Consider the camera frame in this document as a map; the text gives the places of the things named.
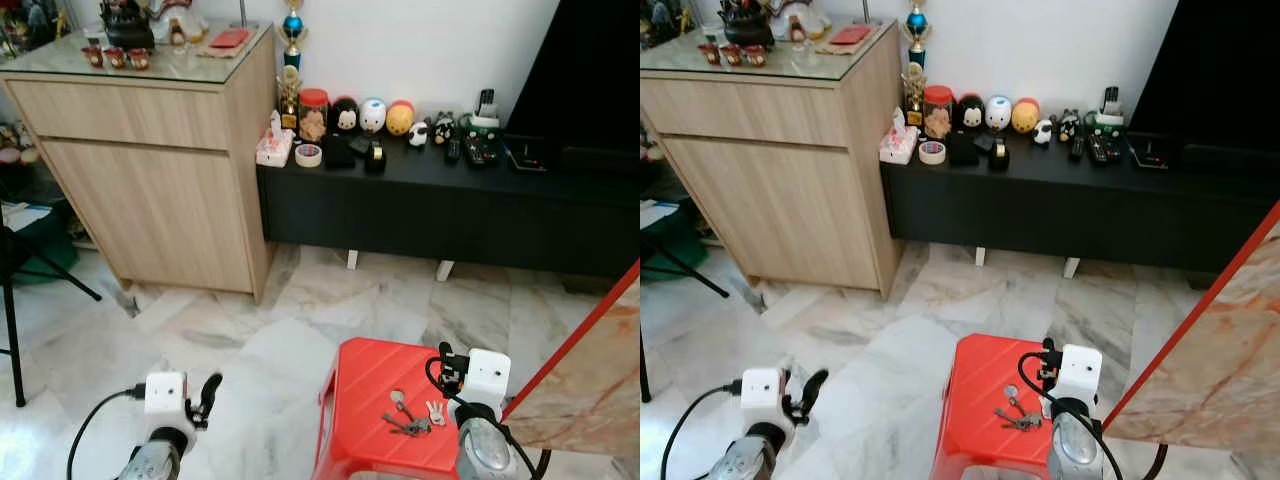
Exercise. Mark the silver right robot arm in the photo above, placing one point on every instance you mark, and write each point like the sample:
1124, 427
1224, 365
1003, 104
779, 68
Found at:
1076, 448
487, 450

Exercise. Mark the bunch of silver keys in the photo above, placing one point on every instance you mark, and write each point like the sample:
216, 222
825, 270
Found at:
408, 424
1017, 418

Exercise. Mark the red plastic stool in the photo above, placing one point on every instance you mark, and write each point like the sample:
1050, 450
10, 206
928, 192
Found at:
370, 400
985, 380

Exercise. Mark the marble table with red edge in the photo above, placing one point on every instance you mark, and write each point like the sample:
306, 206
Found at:
1210, 360
590, 380

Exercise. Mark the black low console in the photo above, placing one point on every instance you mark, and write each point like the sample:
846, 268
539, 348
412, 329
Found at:
440, 215
1070, 210

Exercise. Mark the black tripod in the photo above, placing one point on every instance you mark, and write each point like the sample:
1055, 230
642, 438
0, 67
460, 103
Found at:
12, 300
690, 272

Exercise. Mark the black tape dispenser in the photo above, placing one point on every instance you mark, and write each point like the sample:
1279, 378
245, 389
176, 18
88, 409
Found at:
375, 157
999, 154

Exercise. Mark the slim black remote control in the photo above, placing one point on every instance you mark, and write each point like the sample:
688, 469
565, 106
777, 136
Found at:
452, 151
1077, 148

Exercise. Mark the light wooden cabinet glass top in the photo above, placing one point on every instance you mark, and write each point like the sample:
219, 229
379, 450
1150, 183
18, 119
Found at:
770, 190
140, 190

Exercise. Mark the wide black remote control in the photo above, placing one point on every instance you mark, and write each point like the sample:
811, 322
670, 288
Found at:
1105, 149
481, 151

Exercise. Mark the green bin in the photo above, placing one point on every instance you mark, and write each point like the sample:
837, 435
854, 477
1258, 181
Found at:
665, 250
45, 255

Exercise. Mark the black flat tray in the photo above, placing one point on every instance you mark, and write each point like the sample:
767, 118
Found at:
525, 155
1148, 152

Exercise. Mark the black wallet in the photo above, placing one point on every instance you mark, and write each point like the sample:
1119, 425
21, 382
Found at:
962, 150
338, 153

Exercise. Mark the small panda figure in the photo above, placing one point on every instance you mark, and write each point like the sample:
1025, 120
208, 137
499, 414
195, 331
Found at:
418, 134
1043, 132

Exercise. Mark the small black white figure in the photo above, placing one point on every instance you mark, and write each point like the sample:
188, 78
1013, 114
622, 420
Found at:
443, 128
1069, 125

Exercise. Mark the white tape roll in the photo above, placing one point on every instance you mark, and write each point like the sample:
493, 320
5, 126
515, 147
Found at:
308, 155
932, 152

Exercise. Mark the yellow red round plush toy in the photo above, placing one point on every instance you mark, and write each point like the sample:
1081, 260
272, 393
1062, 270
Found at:
400, 119
1025, 116

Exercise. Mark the white blue round plush toy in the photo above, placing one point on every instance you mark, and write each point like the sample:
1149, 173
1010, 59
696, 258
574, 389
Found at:
372, 117
998, 113

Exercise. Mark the black round plush toy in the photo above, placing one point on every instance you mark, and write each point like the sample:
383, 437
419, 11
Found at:
970, 113
345, 117

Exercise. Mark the pink white tissue pack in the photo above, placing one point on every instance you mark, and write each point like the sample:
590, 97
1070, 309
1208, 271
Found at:
898, 142
273, 145

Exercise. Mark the clear jar with red lid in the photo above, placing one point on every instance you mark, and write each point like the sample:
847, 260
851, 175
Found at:
938, 115
313, 118

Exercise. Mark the small gold trophy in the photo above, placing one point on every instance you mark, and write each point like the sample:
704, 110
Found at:
914, 97
290, 100

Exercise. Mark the black television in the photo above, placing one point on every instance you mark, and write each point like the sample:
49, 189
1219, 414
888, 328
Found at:
1220, 70
590, 70

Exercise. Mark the small red cup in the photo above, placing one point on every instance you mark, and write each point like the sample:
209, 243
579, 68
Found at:
115, 58
93, 56
756, 56
138, 59
709, 53
732, 55

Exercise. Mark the tall blue gold trophy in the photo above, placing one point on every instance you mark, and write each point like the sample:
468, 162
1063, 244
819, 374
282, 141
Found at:
293, 30
917, 28

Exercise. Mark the flat red box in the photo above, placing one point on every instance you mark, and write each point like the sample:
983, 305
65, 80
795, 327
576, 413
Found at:
850, 35
230, 39

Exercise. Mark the white porcelain figurine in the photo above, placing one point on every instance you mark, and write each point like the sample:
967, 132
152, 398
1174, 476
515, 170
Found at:
180, 22
803, 20

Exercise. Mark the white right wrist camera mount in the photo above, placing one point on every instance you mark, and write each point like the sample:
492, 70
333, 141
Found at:
1080, 372
488, 377

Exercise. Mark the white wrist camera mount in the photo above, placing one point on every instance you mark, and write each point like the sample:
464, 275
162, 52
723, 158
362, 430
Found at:
488, 377
1080, 372
762, 390
165, 393

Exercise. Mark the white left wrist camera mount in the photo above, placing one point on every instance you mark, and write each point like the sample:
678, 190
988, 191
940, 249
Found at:
762, 390
165, 393

